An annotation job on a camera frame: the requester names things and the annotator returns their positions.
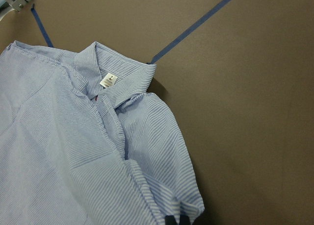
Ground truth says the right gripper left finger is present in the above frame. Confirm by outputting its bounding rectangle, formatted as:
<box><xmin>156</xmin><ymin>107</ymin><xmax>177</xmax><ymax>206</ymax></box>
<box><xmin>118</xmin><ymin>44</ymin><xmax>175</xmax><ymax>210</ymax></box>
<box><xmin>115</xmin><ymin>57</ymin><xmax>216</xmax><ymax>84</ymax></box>
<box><xmin>165</xmin><ymin>215</ymin><xmax>177</xmax><ymax>225</ymax></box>

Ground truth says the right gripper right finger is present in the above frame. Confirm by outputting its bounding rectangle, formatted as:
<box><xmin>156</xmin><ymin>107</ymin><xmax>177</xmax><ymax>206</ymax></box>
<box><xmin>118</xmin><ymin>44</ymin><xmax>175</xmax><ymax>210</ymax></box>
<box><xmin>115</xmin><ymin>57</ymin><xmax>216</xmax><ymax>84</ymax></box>
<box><xmin>179</xmin><ymin>215</ymin><xmax>191</xmax><ymax>225</ymax></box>

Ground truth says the light blue striped shirt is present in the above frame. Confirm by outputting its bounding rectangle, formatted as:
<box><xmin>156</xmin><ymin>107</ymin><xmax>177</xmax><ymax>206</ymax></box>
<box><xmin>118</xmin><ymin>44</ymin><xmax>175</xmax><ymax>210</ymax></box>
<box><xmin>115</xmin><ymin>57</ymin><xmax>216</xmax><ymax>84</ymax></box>
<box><xmin>0</xmin><ymin>41</ymin><xmax>205</xmax><ymax>225</ymax></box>

